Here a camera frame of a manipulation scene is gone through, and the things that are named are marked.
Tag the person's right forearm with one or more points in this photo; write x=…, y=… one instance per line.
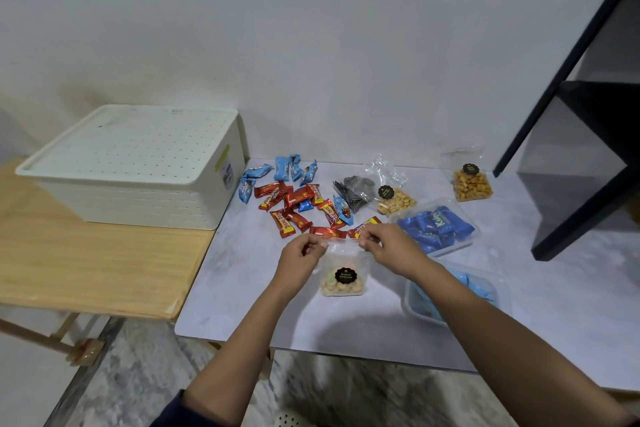
x=500, y=351

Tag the clear plastic tub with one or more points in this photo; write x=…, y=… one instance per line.
x=473, y=241
x=505, y=291

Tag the group of light blue packets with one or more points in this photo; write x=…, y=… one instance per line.
x=281, y=169

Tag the wooden folding table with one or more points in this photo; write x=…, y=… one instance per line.
x=75, y=266

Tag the bag of pastel candies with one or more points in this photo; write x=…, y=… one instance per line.
x=345, y=289

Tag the person's left hand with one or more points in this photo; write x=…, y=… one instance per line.
x=295, y=266

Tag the person's navy shirt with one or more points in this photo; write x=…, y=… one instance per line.
x=175, y=416

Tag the person's white left clog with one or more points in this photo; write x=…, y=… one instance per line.
x=290, y=420

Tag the pile of red candy bars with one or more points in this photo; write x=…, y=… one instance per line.
x=297, y=197

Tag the black side table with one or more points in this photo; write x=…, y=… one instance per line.
x=605, y=121

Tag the bag of black-white cookies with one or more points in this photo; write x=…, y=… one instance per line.
x=352, y=194

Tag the bag of orange crackers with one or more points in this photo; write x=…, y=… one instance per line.
x=472, y=186

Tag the person's left forearm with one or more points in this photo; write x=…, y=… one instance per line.
x=240, y=361

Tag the white storage box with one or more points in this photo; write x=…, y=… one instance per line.
x=140, y=206

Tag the grey marble-look board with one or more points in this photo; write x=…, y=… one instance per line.
x=250, y=291

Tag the white perforated box lid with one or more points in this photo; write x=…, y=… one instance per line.
x=135, y=141

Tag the person's right hand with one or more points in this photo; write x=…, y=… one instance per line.
x=397, y=249

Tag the bag of beige nuts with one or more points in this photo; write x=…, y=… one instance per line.
x=397, y=202

